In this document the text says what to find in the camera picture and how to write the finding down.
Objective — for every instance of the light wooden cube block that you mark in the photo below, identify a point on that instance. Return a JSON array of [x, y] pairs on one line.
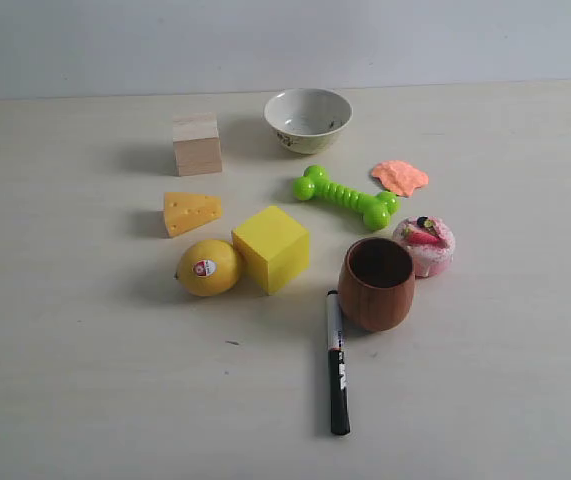
[[196, 144]]

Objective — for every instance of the brown wooden cup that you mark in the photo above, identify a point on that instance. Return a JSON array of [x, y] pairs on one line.
[[376, 284]]

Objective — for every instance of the yellow lemon with sticker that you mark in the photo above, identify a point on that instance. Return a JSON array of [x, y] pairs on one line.
[[209, 268]]

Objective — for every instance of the yellow foam cube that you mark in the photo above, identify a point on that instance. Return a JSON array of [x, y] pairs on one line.
[[275, 247]]

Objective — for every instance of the yellow toy cheese wedge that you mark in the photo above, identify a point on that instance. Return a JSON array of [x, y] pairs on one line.
[[184, 212]]

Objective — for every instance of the green toy dog bone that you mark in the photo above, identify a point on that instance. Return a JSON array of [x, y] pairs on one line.
[[376, 211]]

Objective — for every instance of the pink toy strawberry cake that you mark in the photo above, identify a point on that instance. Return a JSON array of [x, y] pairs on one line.
[[430, 243]]

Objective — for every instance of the black and white marker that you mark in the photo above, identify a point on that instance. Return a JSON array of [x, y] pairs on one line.
[[339, 416]]

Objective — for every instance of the orange slime blob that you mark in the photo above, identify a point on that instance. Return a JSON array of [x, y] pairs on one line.
[[399, 177]]

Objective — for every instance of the white floral ceramic bowl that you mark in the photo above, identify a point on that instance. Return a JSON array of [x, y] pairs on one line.
[[307, 121]]

